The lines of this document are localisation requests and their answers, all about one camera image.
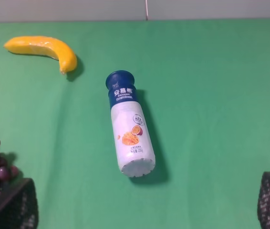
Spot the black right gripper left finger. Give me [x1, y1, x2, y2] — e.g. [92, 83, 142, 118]
[0, 178, 39, 229]

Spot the blue and white yogurt bottle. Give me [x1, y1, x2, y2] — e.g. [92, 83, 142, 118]
[105, 70, 156, 177]

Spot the yellow banana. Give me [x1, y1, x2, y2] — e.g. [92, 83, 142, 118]
[4, 36, 77, 74]

